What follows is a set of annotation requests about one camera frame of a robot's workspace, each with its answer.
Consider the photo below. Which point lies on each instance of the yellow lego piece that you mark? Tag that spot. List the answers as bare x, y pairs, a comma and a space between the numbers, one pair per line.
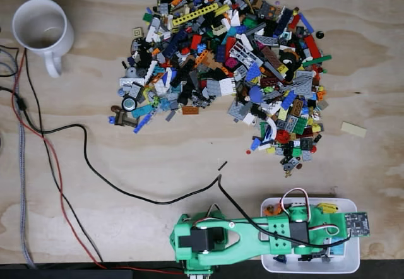
328, 207

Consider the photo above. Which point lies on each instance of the white lego brick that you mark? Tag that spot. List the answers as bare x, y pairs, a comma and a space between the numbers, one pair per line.
298, 203

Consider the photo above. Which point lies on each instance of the white plastic bin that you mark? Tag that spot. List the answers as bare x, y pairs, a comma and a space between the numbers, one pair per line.
315, 268

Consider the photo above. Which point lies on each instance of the orange lego piece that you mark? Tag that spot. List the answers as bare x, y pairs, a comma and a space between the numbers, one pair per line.
272, 210

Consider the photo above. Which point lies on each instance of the tan flat lego plate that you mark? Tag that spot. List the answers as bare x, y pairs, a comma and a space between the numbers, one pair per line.
353, 129

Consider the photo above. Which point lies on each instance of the red round lego piece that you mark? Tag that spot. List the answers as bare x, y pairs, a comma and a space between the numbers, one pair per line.
281, 136

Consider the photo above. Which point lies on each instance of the green square lego plate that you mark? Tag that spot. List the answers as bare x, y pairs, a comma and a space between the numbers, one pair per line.
300, 125

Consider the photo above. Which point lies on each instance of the white lego arch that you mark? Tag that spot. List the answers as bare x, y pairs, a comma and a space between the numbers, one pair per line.
273, 126

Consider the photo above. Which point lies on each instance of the small black lego rod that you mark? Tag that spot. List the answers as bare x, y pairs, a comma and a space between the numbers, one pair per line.
222, 165

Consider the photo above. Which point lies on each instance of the grey studded lego plate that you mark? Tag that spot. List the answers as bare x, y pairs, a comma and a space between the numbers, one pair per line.
238, 111

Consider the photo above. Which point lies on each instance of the blue lego dome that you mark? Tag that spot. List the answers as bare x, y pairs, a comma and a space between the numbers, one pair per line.
256, 95

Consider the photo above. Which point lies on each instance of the green long lego plate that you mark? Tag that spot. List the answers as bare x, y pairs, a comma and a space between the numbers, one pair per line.
317, 60

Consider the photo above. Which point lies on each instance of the white square lego plate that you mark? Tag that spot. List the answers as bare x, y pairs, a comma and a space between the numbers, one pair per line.
227, 86

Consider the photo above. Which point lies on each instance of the orange brown lego plate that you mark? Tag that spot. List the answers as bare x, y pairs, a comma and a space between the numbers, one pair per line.
190, 110

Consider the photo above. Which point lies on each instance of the red long lego brick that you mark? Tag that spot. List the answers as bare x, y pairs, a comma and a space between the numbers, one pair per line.
312, 45

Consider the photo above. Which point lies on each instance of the black round lego piece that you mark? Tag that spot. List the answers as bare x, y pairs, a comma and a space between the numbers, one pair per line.
320, 34

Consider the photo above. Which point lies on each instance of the blue long lego plate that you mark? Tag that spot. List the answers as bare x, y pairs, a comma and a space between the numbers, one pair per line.
142, 123

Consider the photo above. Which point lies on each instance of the teal lego plate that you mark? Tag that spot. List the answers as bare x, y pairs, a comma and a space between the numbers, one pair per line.
141, 111

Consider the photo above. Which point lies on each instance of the light blue printed tile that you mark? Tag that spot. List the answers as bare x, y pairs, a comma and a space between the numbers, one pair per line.
337, 250

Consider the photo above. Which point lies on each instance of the grey ridged wedge plate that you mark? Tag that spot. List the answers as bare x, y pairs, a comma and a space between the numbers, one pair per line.
305, 82

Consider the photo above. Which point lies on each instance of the black wheel silver hub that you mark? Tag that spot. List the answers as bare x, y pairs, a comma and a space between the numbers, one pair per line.
129, 103

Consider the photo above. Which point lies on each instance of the light grey holed plate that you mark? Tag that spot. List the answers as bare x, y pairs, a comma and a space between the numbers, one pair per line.
132, 81

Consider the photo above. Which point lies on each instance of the yellow long technic beam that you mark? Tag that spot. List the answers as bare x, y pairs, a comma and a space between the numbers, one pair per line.
195, 14

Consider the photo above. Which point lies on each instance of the tan printed square tile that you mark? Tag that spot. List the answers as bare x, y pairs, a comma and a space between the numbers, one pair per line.
138, 33

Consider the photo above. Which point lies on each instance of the white ceramic mug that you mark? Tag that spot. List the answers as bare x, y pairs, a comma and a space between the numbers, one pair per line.
41, 29

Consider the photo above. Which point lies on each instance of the camera circuit board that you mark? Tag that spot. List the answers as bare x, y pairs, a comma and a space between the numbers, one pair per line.
357, 224

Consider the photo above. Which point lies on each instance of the white lego window frame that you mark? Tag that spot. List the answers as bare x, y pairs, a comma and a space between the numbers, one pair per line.
249, 58

